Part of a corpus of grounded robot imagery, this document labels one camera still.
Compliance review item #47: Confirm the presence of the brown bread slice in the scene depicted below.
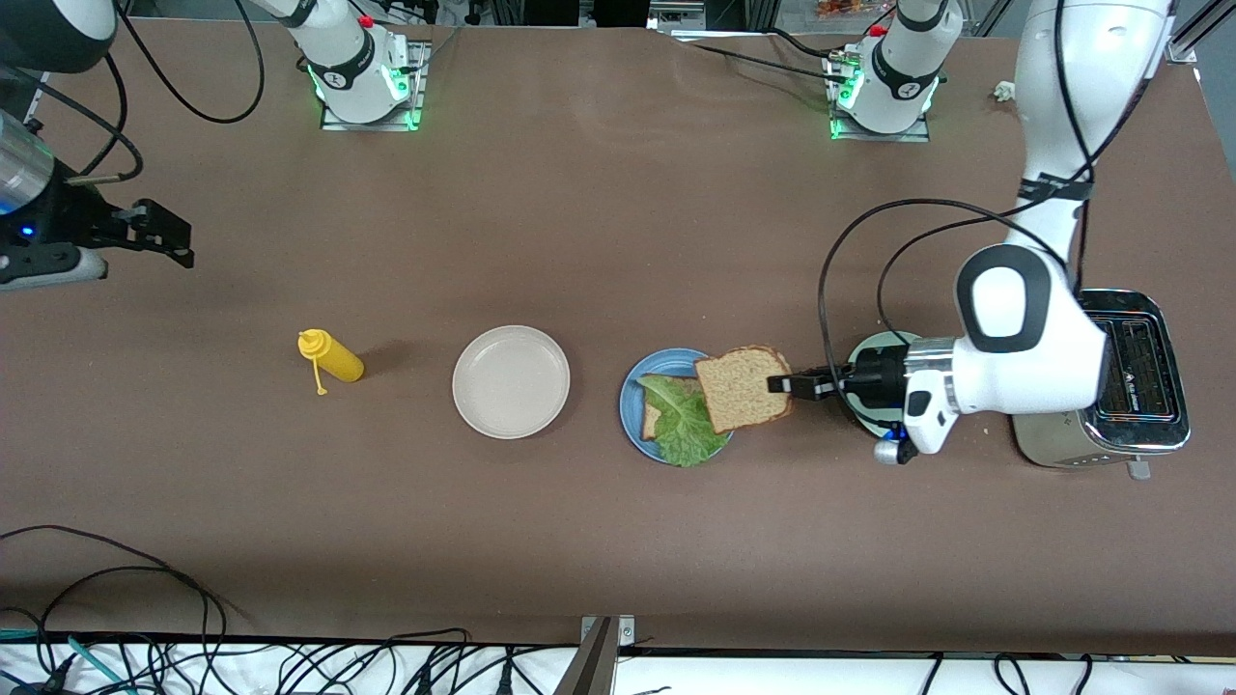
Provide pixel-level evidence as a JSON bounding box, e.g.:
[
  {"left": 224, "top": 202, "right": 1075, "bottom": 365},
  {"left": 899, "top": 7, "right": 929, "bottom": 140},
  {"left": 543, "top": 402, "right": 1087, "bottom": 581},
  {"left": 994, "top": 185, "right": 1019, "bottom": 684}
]
[
  {"left": 694, "top": 345, "right": 796, "bottom": 434},
  {"left": 641, "top": 376, "right": 708, "bottom": 443}
]

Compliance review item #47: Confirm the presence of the green lettuce leaf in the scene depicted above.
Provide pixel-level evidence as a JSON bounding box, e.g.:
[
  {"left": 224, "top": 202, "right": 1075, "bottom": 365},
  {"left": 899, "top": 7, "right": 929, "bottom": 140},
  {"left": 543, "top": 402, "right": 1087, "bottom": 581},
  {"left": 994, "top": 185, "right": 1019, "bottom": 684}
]
[{"left": 637, "top": 375, "right": 730, "bottom": 469}]

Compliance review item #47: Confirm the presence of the yellow squeeze bottle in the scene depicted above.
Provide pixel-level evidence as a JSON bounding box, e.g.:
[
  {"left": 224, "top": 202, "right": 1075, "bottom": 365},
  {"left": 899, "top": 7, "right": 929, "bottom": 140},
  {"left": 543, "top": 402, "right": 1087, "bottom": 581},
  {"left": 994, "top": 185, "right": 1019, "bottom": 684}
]
[{"left": 297, "top": 328, "right": 366, "bottom": 397}]

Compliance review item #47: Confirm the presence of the light green round plate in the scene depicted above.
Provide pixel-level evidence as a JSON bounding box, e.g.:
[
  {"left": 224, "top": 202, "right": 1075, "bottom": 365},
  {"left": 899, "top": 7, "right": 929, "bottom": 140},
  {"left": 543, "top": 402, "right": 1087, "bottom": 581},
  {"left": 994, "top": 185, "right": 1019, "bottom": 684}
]
[{"left": 847, "top": 330, "right": 930, "bottom": 440}]

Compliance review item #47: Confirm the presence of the blue round plate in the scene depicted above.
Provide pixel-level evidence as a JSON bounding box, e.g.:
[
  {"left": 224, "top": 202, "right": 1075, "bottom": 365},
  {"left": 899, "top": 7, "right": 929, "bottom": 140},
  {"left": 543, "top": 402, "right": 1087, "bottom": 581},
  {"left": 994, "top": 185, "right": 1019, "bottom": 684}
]
[{"left": 619, "top": 348, "right": 737, "bottom": 466}]

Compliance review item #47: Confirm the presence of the beige round plate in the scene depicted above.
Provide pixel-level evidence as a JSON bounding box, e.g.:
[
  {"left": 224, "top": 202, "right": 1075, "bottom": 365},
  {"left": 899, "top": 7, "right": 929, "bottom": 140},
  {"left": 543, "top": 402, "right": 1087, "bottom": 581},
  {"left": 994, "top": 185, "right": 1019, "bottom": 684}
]
[{"left": 452, "top": 325, "right": 571, "bottom": 440}]

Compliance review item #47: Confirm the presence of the beige chrome toaster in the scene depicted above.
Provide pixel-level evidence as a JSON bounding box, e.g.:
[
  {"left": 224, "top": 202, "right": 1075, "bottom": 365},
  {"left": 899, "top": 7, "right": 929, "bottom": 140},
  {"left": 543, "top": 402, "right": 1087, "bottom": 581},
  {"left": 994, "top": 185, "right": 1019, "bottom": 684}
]
[{"left": 1009, "top": 289, "right": 1192, "bottom": 482}]

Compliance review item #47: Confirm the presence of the grey metal beam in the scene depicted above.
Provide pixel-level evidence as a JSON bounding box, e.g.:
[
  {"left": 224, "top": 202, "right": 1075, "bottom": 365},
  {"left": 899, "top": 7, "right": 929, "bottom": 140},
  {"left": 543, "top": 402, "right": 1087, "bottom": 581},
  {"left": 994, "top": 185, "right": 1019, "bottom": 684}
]
[{"left": 553, "top": 618, "right": 619, "bottom": 695}]

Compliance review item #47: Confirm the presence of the grey metal box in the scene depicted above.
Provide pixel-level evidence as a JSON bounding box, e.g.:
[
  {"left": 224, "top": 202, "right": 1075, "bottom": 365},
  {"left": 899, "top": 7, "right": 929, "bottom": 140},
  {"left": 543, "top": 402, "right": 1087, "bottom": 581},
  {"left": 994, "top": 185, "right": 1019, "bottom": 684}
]
[{"left": 647, "top": 0, "right": 708, "bottom": 30}]

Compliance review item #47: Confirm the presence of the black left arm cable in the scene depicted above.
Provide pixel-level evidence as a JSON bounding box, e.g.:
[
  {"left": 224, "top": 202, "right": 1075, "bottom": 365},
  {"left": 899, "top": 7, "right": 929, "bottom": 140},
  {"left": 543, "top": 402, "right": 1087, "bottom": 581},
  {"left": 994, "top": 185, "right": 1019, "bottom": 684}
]
[{"left": 817, "top": 0, "right": 1179, "bottom": 389}]

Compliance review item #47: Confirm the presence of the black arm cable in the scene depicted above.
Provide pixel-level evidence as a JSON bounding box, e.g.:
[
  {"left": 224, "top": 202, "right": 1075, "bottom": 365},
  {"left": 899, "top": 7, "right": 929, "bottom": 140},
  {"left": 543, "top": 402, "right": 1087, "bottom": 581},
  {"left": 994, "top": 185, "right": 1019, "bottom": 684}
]
[
  {"left": 817, "top": 0, "right": 1179, "bottom": 389},
  {"left": 0, "top": 0, "right": 267, "bottom": 186}
]

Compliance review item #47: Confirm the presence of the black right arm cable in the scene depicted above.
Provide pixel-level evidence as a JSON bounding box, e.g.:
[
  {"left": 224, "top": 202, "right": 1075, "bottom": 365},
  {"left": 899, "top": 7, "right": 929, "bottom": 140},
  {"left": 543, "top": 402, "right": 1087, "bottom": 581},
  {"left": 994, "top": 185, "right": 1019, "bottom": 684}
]
[{"left": 0, "top": 0, "right": 267, "bottom": 186}]

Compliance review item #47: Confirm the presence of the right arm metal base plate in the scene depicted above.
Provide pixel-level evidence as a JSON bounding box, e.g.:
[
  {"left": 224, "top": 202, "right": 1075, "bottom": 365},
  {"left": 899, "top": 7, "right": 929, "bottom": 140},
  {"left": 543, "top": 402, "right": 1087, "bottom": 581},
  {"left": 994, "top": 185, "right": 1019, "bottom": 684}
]
[{"left": 321, "top": 39, "right": 431, "bottom": 131}]

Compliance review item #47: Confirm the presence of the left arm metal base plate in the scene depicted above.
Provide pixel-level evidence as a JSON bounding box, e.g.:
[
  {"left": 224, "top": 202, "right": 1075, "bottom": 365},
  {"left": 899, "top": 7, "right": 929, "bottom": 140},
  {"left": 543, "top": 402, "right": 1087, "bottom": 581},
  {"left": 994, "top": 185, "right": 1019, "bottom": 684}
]
[{"left": 826, "top": 48, "right": 933, "bottom": 143}]

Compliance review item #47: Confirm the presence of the small metal bracket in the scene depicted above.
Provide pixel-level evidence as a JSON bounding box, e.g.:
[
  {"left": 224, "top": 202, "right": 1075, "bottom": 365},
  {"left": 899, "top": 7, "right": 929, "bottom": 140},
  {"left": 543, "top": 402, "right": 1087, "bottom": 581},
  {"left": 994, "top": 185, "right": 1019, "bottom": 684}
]
[{"left": 579, "top": 615, "right": 636, "bottom": 646}]

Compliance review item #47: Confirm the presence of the black looping cable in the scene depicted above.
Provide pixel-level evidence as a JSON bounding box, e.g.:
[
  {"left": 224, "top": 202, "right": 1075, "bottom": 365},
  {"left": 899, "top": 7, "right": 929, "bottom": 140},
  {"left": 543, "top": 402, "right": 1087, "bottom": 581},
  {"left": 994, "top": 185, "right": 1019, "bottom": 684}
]
[{"left": 0, "top": 526, "right": 233, "bottom": 695}]

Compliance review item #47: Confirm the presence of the black base cable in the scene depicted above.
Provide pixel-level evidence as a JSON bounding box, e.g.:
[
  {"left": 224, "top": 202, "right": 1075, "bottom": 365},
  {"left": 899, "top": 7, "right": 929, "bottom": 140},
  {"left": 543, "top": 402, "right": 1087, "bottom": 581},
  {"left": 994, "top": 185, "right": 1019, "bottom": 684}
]
[
  {"left": 768, "top": 27, "right": 843, "bottom": 57},
  {"left": 690, "top": 42, "right": 843, "bottom": 86}
]

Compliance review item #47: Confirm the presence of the teal cable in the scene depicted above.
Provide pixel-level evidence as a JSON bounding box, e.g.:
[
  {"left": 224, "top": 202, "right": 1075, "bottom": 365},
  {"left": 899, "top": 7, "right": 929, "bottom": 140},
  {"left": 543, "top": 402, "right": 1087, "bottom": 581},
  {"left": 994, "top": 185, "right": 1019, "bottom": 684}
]
[{"left": 0, "top": 627, "right": 126, "bottom": 694}]

